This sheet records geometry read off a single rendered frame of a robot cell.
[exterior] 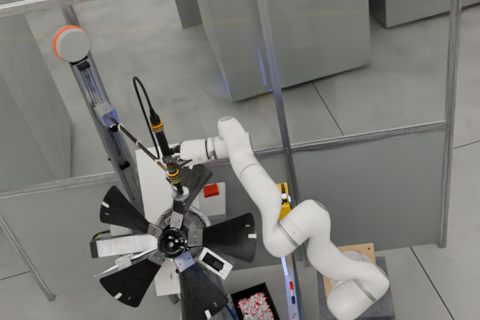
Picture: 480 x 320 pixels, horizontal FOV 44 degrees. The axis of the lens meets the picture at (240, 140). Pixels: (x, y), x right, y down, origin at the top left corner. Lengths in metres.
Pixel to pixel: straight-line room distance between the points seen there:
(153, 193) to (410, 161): 1.42
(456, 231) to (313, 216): 2.26
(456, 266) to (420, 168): 0.75
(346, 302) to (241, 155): 0.62
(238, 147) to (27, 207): 1.82
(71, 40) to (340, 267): 1.47
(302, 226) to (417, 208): 1.82
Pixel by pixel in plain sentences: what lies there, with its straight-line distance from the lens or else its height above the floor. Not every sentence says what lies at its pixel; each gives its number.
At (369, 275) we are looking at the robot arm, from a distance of 2.09.
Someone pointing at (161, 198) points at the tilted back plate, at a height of 1.18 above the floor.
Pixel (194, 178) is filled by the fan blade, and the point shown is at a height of 1.39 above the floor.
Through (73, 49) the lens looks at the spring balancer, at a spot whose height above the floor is 1.87.
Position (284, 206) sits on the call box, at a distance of 2.74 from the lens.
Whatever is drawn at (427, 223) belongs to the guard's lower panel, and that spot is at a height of 0.25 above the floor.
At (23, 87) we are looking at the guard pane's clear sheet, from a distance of 3.06.
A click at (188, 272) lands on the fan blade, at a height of 1.09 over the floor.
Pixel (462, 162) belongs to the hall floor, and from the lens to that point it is 4.50.
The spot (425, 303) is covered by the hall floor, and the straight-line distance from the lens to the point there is 3.69.
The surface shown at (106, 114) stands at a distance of 2.73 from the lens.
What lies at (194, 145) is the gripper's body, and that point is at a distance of 2.21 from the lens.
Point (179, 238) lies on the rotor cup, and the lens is 2.51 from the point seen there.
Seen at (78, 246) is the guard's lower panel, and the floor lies 0.48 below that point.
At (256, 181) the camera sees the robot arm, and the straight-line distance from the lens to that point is 1.86.
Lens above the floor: 3.04
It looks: 39 degrees down
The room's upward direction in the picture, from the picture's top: 13 degrees counter-clockwise
